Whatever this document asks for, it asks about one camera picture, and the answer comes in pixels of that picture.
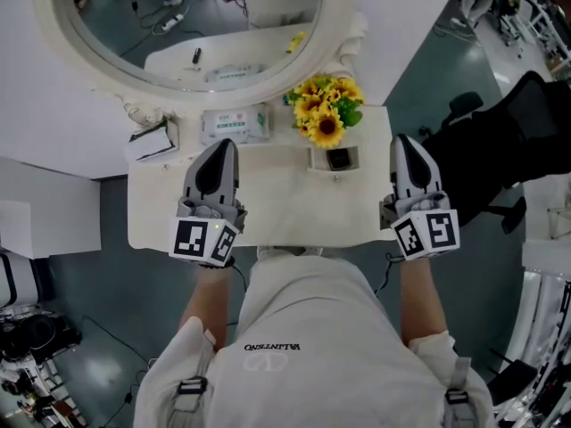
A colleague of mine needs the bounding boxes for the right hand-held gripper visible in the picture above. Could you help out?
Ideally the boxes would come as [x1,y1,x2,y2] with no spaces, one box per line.
[378,134,461,263]

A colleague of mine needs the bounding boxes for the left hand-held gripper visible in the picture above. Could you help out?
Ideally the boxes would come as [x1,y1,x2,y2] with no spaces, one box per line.
[168,138,249,268]

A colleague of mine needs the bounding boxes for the small dark square box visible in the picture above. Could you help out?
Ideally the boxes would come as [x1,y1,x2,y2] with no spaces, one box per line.
[326,147,352,171]

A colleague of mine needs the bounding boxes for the white dressing table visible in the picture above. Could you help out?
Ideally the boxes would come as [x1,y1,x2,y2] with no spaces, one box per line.
[126,103,394,250]

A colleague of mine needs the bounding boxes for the small white drawer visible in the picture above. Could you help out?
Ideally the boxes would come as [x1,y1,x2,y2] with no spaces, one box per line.
[306,144,363,184]
[131,156,193,174]

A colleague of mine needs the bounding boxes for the person's left forearm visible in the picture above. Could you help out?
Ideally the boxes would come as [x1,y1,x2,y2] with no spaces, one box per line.
[177,260,234,352]

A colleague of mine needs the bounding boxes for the person's right forearm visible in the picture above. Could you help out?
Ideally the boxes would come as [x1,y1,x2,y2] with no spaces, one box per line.
[397,256,450,348]

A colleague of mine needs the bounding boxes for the white wet wipes packet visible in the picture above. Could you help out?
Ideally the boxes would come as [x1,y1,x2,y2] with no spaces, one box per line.
[200,103,272,146]

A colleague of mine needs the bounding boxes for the black office chair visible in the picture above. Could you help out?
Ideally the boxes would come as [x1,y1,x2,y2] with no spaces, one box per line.
[418,70,571,236]

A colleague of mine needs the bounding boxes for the yellow sunflowers in white pot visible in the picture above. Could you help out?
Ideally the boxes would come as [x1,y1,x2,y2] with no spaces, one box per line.
[285,74,368,149]

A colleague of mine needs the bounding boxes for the person's white t-shirt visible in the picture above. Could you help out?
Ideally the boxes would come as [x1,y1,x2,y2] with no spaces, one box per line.
[132,254,496,428]

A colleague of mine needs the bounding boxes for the white machine with black trim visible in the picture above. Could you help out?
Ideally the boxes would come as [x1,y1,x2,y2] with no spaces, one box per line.
[0,251,46,312]

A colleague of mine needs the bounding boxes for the small black chair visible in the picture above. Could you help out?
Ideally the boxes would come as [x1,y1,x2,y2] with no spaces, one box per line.
[485,347,540,408]

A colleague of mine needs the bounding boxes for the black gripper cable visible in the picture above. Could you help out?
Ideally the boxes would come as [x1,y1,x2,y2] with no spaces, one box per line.
[373,251,405,297]
[228,262,250,325]

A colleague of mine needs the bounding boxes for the oval mirror with white frame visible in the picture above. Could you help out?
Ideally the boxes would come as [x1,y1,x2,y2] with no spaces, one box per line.
[32,0,369,127]

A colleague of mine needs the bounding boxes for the person's left shoulder strap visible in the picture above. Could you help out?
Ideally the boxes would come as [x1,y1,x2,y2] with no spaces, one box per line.
[170,329,219,428]

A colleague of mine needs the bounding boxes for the person's shoulder strap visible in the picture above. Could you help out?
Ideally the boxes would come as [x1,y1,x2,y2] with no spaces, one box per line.
[170,329,219,428]
[443,356,475,428]

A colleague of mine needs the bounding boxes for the person's right shoulder strap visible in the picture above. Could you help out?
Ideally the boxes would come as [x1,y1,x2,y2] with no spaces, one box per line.
[443,356,475,428]

